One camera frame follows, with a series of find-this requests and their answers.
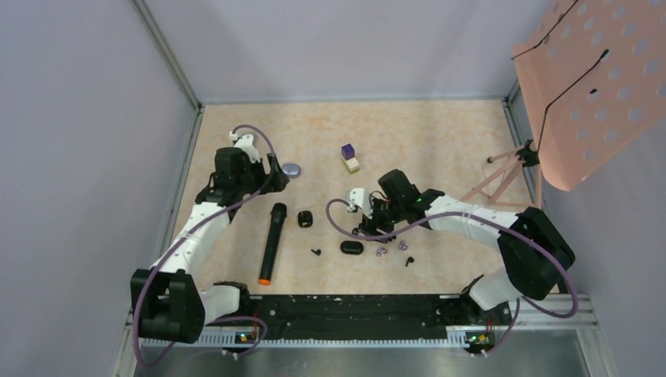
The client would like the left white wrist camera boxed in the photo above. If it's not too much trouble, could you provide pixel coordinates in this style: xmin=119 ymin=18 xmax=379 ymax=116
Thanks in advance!
xmin=229 ymin=131 xmax=262 ymax=163

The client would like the silver lilac oval case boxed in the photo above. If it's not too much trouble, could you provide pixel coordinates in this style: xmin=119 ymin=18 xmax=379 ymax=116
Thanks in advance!
xmin=281 ymin=163 xmax=302 ymax=178

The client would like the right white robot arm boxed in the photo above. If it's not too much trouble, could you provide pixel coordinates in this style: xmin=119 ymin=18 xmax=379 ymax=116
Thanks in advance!
xmin=345 ymin=169 xmax=576 ymax=324

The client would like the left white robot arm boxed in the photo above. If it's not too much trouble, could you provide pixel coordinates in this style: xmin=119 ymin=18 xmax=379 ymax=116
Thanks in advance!
xmin=130 ymin=147 xmax=289 ymax=343

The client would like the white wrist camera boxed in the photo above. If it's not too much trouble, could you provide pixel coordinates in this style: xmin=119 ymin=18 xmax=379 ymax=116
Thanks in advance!
xmin=229 ymin=131 xmax=262 ymax=163
xmin=345 ymin=188 xmax=373 ymax=219

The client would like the small black earbud case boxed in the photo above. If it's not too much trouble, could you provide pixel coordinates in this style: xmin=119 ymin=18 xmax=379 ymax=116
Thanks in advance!
xmin=297 ymin=210 xmax=313 ymax=229

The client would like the black microphone orange end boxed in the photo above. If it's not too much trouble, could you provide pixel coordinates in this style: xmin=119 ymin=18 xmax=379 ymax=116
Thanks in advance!
xmin=258 ymin=203 xmax=287 ymax=286

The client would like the purple white green brick stack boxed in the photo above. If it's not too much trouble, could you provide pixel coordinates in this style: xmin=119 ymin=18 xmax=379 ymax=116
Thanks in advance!
xmin=341 ymin=144 xmax=360 ymax=174

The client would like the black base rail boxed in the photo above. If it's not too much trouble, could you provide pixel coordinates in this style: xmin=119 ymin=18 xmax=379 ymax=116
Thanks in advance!
xmin=228 ymin=295 xmax=511 ymax=344

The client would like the pink perforated music stand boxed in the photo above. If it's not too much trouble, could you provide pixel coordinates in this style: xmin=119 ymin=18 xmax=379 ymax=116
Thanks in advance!
xmin=465 ymin=0 xmax=665 ymax=204

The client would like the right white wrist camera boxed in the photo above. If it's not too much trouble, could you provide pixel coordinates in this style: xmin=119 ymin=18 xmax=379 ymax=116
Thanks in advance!
xmin=345 ymin=188 xmax=373 ymax=219

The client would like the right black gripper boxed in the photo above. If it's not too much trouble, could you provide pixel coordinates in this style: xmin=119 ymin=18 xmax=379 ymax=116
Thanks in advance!
xmin=359 ymin=196 xmax=405 ymax=243

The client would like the oval black charging case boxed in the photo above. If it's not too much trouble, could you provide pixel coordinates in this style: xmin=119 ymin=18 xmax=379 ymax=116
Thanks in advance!
xmin=340 ymin=240 xmax=364 ymax=255

